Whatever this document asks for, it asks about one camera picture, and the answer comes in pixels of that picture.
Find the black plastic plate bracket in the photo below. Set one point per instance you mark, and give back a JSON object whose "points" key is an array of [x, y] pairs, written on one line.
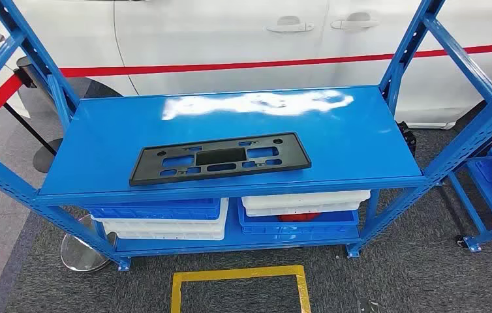
{"points": [[220, 156]]}

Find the blue metal shelf rack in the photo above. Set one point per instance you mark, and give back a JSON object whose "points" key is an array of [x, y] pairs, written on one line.
{"points": [[228, 112]]}

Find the red plastic part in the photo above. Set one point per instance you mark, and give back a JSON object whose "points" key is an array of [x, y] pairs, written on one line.
{"points": [[298, 217]]}

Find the white plastic crate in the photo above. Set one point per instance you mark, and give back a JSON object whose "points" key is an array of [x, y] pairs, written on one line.
{"points": [[302, 199], [164, 229]]}

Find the white car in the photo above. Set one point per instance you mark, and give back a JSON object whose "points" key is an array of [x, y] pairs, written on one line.
{"points": [[228, 43]]}

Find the black ribbed plastic object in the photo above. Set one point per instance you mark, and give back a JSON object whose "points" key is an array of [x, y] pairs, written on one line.
{"points": [[408, 138]]}

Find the chrome stanchion post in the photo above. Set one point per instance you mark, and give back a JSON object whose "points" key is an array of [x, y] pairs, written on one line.
{"points": [[81, 255]]}

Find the black stanchion post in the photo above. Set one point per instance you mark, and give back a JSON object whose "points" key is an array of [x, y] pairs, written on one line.
{"points": [[47, 157]]}

